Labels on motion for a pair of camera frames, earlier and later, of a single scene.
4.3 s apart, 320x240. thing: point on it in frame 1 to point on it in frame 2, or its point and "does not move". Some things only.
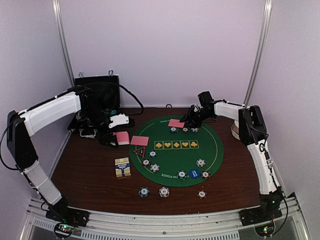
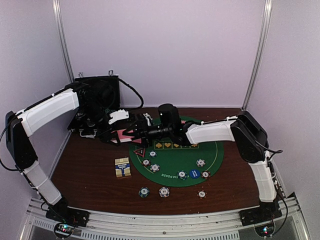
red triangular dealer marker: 140,151 does not move
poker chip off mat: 164,192 does not move
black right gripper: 189,116 to 145,135
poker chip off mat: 202,194 does not move
